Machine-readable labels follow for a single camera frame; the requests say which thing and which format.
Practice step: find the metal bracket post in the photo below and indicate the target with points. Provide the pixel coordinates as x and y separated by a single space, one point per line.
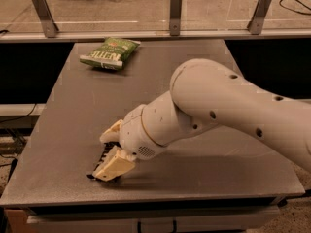
50 28
256 23
175 17

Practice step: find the metal rail behind table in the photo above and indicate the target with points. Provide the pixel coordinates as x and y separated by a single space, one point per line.
85 37

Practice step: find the right metal bracket post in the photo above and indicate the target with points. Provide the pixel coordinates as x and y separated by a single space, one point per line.
256 23

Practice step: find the middle metal bracket post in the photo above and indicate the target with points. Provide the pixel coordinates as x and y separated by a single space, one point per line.
175 17

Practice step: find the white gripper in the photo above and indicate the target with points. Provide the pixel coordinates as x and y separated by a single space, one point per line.
135 132

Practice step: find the black rxbar chocolate bar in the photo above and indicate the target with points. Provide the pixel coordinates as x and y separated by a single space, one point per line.
106 149

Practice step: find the green jalapeno chip bag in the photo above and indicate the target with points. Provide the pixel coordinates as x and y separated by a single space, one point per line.
112 54

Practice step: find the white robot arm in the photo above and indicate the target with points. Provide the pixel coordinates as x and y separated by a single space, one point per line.
202 95

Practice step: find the left metal bracket post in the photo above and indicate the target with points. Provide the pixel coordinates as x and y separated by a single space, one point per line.
50 28

